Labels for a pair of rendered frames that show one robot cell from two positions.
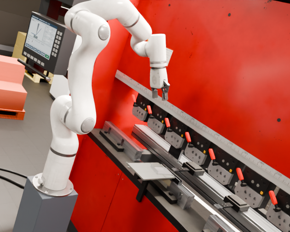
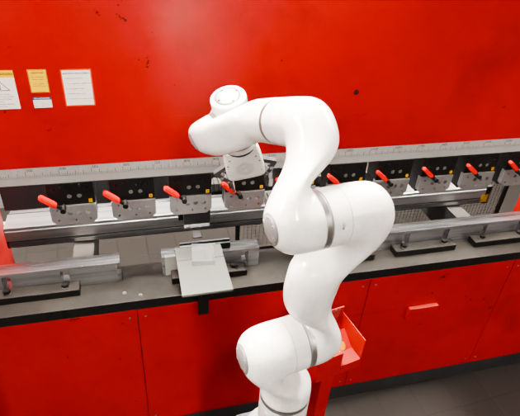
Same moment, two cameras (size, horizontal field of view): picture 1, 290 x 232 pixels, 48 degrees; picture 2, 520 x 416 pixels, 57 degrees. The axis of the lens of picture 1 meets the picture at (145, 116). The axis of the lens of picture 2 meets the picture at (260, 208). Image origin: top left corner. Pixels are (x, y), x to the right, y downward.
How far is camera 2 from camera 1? 152 cm
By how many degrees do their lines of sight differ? 60
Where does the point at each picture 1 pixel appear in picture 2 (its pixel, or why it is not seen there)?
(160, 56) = not seen: hidden behind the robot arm
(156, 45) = not seen: hidden behind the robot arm
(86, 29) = (382, 228)
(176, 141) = (200, 203)
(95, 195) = (92, 375)
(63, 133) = (290, 378)
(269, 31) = not seen: outside the picture
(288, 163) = (382, 132)
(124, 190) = (163, 323)
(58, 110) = (291, 367)
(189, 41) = (127, 35)
